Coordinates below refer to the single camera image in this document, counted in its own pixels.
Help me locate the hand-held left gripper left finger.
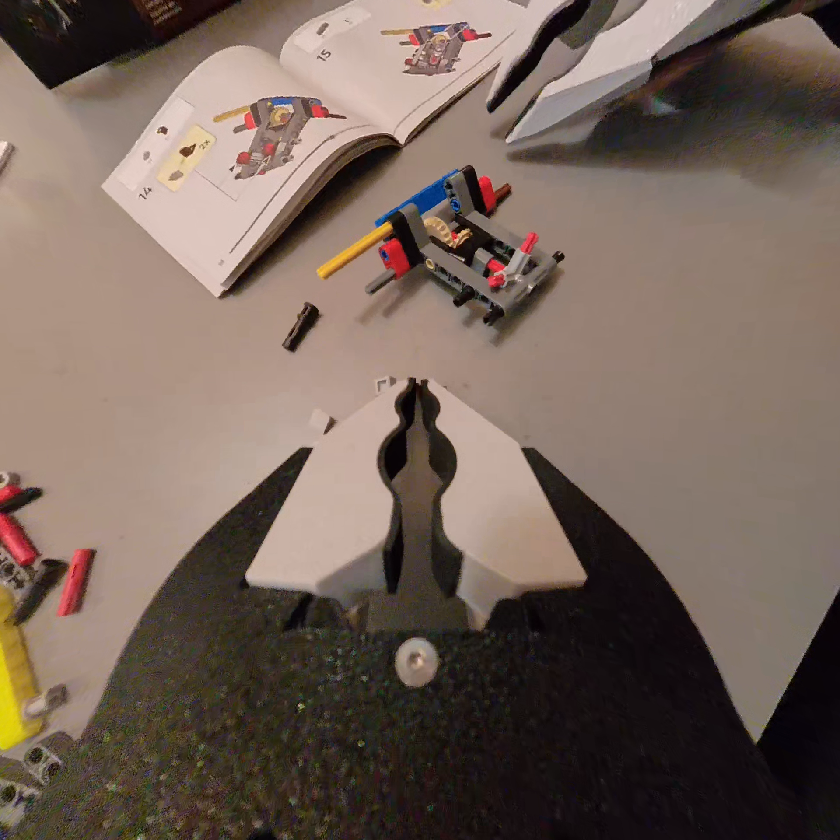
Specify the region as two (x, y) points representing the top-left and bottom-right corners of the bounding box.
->
(245, 377), (418, 621)

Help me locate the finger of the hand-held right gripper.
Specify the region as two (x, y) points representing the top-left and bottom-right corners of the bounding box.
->
(487, 0), (593, 114)
(505, 0), (795, 145)

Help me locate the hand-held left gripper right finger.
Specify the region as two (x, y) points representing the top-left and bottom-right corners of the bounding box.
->
(420, 377), (588, 632)

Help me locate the partly built lego assembly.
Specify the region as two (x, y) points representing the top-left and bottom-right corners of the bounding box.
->
(316, 165), (567, 329)

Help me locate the loose black lego pin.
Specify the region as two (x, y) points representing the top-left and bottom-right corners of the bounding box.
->
(282, 302), (321, 352)

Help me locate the red lego axle connector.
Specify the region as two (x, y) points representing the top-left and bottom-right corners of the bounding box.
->
(57, 549), (97, 616)
(0, 512), (39, 567)

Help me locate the small grey lego connector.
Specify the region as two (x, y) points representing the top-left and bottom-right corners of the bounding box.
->
(25, 684), (68, 718)

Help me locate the open lego instruction booklet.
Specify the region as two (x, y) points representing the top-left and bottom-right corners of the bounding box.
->
(100, 0), (529, 299)

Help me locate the yellow lego piece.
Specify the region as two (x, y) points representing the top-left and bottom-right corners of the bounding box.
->
(0, 584), (43, 752)

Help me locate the grey lego beam with holes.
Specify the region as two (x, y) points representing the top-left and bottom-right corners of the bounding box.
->
(23, 731), (76, 785)

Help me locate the black lego set box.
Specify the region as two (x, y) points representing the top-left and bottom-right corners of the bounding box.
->
(0, 0), (237, 89)

